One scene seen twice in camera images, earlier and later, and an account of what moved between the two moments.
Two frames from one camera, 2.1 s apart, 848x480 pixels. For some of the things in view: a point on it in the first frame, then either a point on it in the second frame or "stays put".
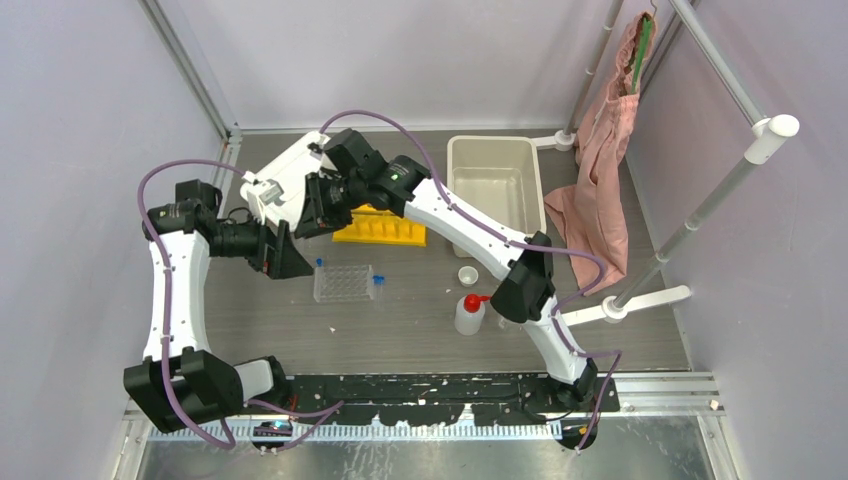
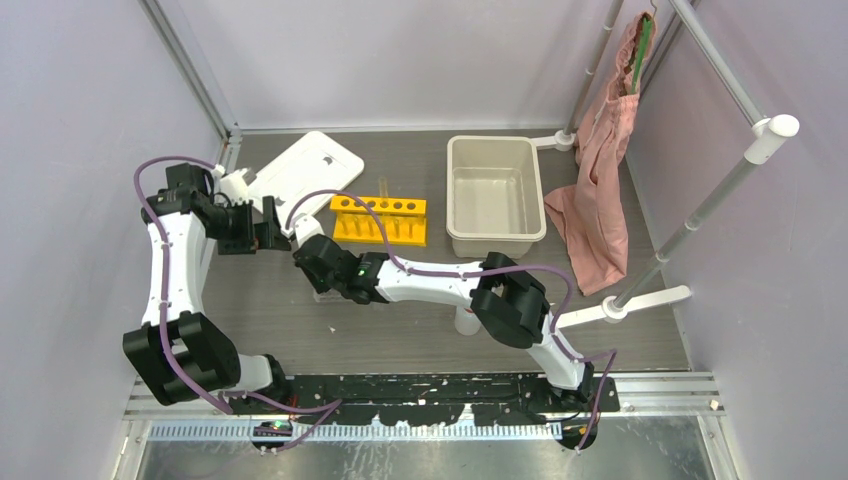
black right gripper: x=316 y=215 -> x=320 y=287
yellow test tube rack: x=371 y=224 stays put
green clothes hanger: x=642 y=45 stays put
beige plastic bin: x=501 y=175 stays put
